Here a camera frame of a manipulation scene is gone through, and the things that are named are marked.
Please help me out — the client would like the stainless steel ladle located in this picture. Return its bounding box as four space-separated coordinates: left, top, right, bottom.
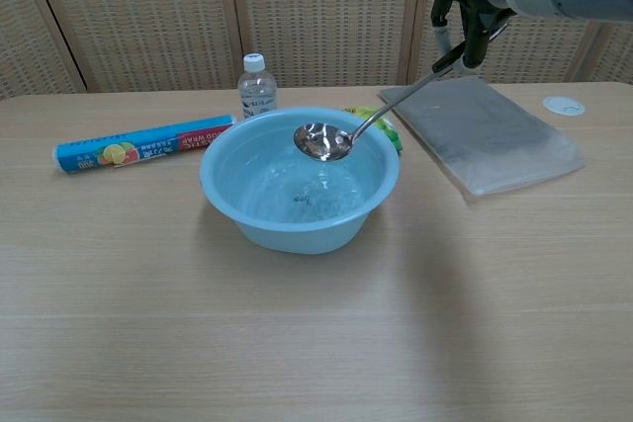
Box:
293 41 469 163

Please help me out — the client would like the clear water bottle white cap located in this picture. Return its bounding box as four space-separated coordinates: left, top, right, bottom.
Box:
236 52 279 121

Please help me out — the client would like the light blue plastic basin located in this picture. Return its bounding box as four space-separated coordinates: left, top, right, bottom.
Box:
199 105 402 256

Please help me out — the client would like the grey cloth in plastic bag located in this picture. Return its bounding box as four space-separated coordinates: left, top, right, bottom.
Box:
379 75 588 198

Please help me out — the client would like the yellow green snack packet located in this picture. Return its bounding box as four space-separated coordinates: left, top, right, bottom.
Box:
344 105 405 153

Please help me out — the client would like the woven wicker folding screen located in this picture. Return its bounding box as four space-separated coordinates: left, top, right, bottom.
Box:
0 0 633 101

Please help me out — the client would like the blue plastic wrap roll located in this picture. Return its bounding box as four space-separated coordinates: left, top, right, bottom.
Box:
52 114 236 177

